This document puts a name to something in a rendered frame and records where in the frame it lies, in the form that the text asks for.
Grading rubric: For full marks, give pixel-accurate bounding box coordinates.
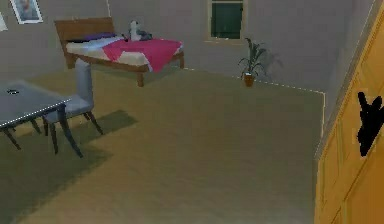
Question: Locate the green houseplant in brown pot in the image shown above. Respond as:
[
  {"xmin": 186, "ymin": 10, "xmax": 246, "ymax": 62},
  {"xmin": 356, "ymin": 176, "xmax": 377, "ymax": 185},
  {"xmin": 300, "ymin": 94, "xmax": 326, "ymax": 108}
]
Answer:
[{"xmin": 237, "ymin": 37, "xmax": 268, "ymax": 89}]

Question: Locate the wooden bed with white mattress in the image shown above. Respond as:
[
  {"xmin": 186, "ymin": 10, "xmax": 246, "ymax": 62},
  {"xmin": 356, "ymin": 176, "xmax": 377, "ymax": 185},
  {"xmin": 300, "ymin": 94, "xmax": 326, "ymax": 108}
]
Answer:
[{"xmin": 54, "ymin": 17, "xmax": 185, "ymax": 88}]

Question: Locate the pink blanket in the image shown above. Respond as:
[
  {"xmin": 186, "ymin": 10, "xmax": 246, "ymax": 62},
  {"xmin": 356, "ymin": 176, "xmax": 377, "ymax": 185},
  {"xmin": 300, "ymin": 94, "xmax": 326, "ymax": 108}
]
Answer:
[{"xmin": 102, "ymin": 37, "xmax": 184, "ymax": 74}]

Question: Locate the grey lumpy object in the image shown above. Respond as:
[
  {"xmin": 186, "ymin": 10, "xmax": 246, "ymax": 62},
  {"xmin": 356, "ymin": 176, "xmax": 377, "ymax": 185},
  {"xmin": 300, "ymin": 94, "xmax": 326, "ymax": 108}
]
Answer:
[{"xmin": 138, "ymin": 29, "xmax": 154, "ymax": 42}]

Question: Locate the white upright object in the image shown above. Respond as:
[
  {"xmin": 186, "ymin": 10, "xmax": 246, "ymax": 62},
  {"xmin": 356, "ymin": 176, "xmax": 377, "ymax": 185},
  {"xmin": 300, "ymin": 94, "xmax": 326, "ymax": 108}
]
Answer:
[{"xmin": 128, "ymin": 20, "xmax": 142, "ymax": 42}]

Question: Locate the grey chair with dark legs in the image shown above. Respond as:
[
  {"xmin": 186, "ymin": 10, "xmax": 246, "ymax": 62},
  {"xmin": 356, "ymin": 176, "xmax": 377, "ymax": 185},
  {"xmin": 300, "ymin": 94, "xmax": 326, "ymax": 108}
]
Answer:
[{"xmin": 41, "ymin": 57, "xmax": 105, "ymax": 155}]

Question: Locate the purple pillow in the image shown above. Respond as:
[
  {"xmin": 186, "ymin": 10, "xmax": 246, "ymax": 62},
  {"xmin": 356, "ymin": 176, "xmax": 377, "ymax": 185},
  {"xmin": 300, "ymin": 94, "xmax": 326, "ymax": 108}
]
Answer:
[{"xmin": 80, "ymin": 32, "xmax": 118, "ymax": 42}]

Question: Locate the grey table with dark legs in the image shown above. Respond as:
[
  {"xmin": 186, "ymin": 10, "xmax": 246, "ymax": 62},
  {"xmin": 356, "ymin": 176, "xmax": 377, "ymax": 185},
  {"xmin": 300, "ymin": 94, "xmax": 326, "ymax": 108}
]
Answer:
[{"xmin": 0, "ymin": 79, "xmax": 85, "ymax": 159}]

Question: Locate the window with pale frame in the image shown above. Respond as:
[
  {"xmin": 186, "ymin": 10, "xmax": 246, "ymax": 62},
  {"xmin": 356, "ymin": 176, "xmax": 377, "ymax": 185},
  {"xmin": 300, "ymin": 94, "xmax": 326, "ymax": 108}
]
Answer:
[{"xmin": 206, "ymin": 0, "xmax": 249, "ymax": 43}]

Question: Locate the black door handle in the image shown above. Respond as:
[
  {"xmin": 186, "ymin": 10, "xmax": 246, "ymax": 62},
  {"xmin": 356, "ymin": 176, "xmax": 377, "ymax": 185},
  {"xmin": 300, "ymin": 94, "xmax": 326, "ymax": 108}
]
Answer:
[{"xmin": 356, "ymin": 91, "xmax": 384, "ymax": 158}]

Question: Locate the white framed wall picture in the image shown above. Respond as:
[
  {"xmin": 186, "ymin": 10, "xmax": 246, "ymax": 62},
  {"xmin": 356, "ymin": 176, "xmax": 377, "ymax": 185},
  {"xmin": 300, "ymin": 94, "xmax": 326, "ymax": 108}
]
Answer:
[{"xmin": 8, "ymin": 0, "xmax": 45, "ymax": 25}]

